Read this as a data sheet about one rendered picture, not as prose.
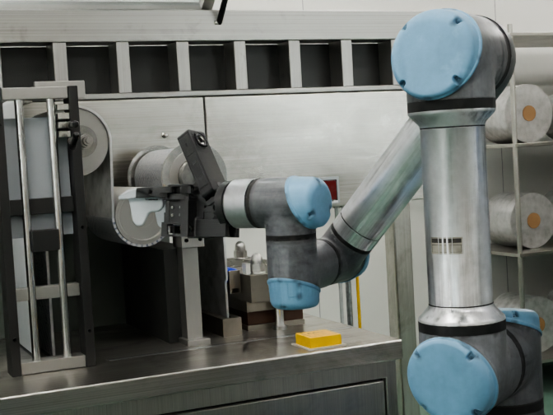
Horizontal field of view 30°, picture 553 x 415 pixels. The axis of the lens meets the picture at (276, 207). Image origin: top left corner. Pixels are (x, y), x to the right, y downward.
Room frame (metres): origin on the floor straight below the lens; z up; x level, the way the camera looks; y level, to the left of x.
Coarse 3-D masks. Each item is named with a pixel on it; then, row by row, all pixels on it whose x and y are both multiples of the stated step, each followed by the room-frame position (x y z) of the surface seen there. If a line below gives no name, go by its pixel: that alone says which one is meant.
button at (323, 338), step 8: (296, 336) 2.07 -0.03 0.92; (304, 336) 2.04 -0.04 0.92; (312, 336) 2.03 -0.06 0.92; (320, 336) 2.02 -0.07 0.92; (328, 336) 2.03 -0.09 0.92; (336, 336) 2.03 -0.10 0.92; (304, 344) 2.04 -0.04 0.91; (312, 344) 2.01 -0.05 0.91; (320, 344) 2.02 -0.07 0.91; (328, 344) 2.03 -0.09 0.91; (336, 344) 2.03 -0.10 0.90
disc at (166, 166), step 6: (174, 150) 2.18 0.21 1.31; (180, 150) 2.19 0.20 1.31; (168, 156) 2.18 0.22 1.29; (174, 156) 2.18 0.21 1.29; (216, 156) 2.22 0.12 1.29; (168, 162) 2.18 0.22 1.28; (222, 162) 2.23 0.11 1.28; (162, 168) 2.17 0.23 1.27; (168, 168) 2.18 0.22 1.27; (222, 168) 2.23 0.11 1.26; (162, 174) 2.17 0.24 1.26; (168, 174) 2.18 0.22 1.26; (222, 174) 2.23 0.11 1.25; (162, 180) 2.17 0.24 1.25; (168, 180) 2.18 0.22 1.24
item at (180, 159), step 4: (180, 156) 2.19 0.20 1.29; (184, 156) 2.19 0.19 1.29; (176, 160) 2.18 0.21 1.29; (180, 160) 2.19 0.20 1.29; (184, 160) 2.19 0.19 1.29; (172, 164) 2.18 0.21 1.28; (176, 164) 2.18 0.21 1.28; (180, 164) 2.19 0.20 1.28; (172, 168) 2.18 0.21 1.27; (176, 168) 2.18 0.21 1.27; (172, 172) 2.18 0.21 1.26; (176, 172) 2.18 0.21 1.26; (172, 176) 2.18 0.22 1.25; (176, 176) 2.18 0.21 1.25; (172, 180) 2.18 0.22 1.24; (176, 180) 2.18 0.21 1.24
